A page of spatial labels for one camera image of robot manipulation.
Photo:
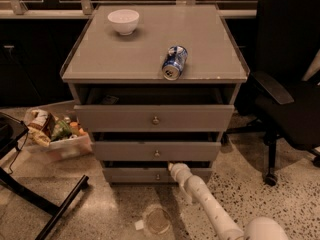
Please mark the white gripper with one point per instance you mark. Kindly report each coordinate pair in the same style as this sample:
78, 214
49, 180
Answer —
180, 172

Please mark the grey bottom drawer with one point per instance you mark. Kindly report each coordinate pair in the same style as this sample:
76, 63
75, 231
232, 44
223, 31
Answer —
137, 172

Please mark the grey drawer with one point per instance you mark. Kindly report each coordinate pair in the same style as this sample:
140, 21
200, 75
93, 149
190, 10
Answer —
154, 109
157, 146
137, 172

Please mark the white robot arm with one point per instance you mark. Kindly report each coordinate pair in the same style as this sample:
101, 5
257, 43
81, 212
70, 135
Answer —
196, 190

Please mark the grey middle drawer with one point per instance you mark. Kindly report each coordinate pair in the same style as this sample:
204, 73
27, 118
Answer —
157, 146

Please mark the grey drawer cabinet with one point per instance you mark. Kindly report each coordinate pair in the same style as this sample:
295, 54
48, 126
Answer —
102, 57

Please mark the grey top drawer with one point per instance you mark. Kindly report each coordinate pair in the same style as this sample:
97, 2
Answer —
154, 109

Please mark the dark item in top drawer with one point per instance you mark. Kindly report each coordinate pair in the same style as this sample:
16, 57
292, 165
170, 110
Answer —
109, 100

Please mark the round floor cover plate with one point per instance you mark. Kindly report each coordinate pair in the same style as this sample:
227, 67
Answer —
157, 220

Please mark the small white paper scrap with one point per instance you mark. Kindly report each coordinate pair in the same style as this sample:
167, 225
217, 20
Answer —
139, 225

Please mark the blue soda can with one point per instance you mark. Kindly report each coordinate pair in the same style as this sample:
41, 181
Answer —
174, 62

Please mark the green snack bag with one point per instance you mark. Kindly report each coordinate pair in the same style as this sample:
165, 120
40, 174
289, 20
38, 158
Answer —
61, 130

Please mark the clear plastic snack bin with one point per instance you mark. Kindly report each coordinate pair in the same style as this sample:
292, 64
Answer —
64, 148

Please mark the black office chair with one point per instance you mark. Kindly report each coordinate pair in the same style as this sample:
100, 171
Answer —
282, 89

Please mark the chip bag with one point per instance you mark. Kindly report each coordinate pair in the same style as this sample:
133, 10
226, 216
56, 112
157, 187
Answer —
40, 127

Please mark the white ceramic bowl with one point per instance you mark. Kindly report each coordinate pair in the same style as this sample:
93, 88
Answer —
124, 21

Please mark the black metal stand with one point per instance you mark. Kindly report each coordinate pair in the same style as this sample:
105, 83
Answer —
11, 131

